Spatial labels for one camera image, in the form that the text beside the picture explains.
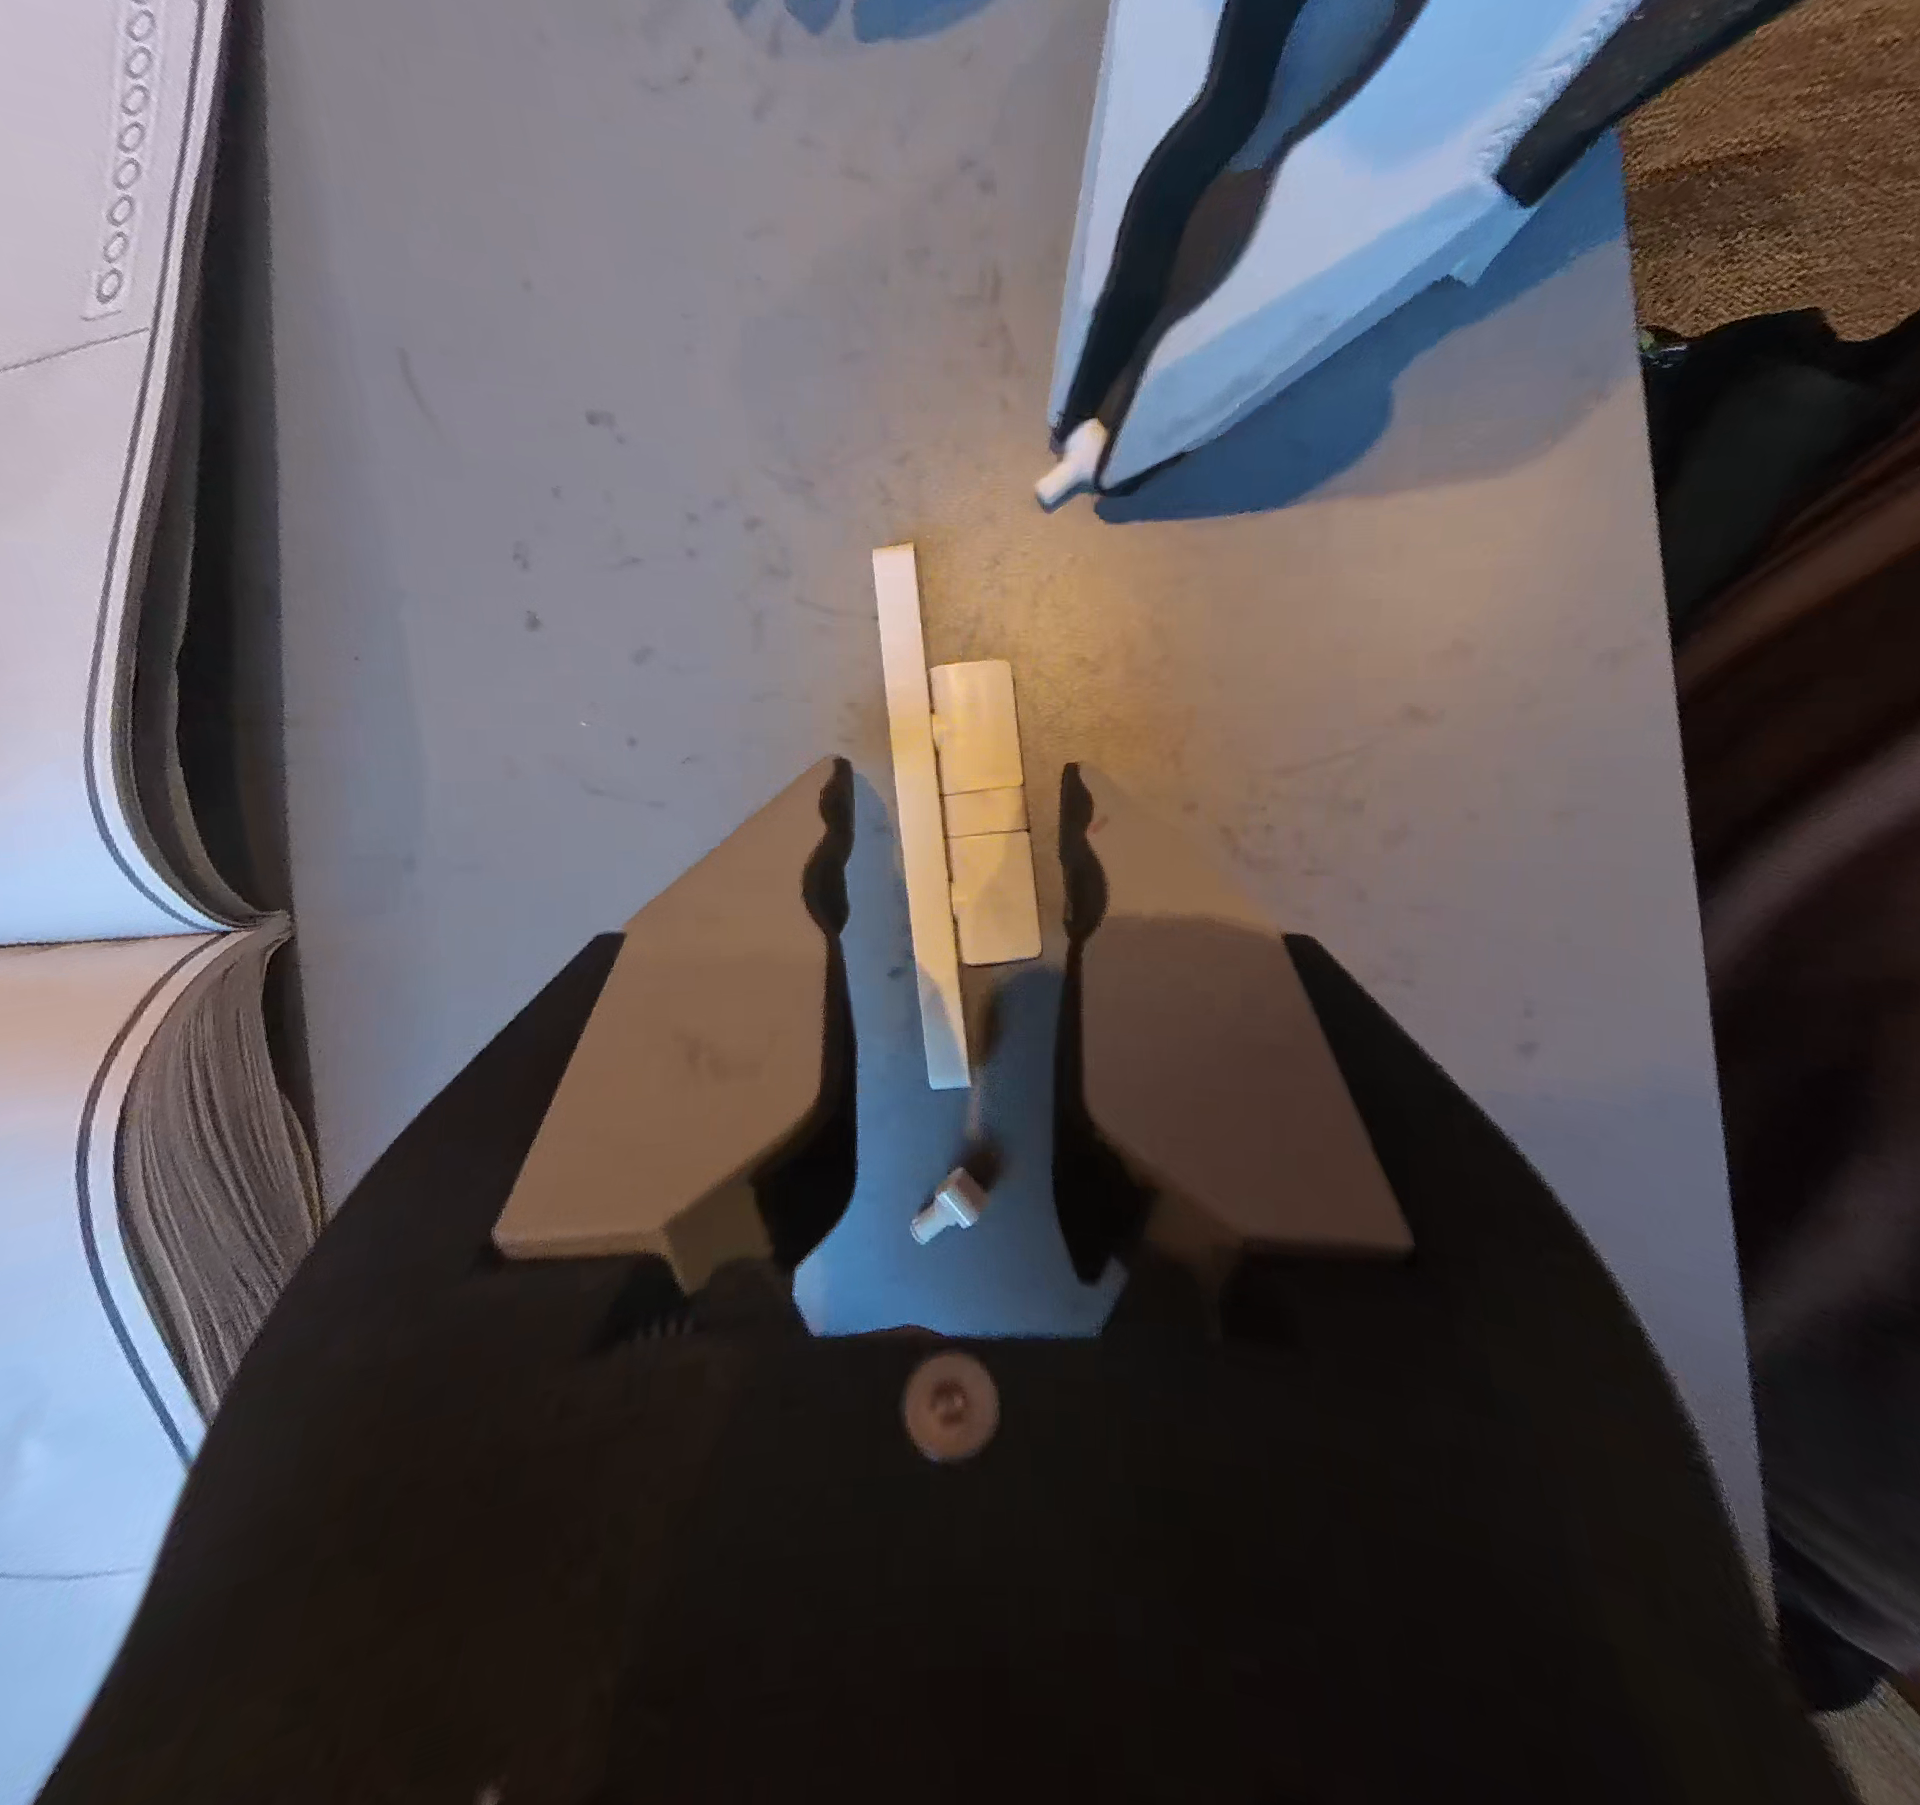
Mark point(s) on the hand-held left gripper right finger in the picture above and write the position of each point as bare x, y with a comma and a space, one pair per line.
1229, 1085

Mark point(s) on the white toy beam brick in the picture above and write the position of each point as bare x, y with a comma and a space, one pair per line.
990, 845

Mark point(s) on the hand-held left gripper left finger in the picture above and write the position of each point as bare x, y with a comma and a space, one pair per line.
674, 1085

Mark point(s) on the long white toy beam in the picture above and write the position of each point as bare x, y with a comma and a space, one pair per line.
915, 785

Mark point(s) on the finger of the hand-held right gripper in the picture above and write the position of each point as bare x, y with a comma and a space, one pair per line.
1425, 155
1155, 35

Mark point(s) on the open white instruction booklet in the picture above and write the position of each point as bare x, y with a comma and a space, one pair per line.
75, 560

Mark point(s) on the grey desk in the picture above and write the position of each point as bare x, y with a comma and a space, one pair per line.
600, 410

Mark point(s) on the small white toy connector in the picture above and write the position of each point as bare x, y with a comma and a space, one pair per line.
952, 1205
1072, 461

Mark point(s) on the person's brown shirt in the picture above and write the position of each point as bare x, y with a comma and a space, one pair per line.
1830, 1010

